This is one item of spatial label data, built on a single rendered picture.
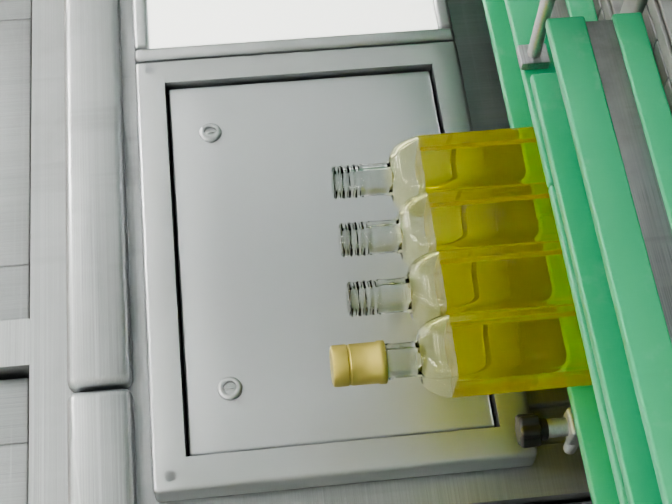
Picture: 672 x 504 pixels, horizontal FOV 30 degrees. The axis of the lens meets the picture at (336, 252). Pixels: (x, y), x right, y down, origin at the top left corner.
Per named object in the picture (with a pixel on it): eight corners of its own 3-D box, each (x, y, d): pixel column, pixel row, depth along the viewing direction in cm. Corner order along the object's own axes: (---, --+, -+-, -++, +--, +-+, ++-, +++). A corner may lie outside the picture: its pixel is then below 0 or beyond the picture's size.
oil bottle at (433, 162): (609, 150, 116) (380, 168, 114) (623, 116, 111) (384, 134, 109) (622, 202, 113) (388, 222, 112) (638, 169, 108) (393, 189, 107)
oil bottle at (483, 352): (654, 319, 107) (407, 342, 106) (671, 290, 102) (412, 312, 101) (669, 380, 105) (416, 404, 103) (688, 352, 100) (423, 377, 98)
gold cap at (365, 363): (387, 354, 99) (332, 359, 99) (388, 392, 101) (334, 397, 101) (381, 331, 102) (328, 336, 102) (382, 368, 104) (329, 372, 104)
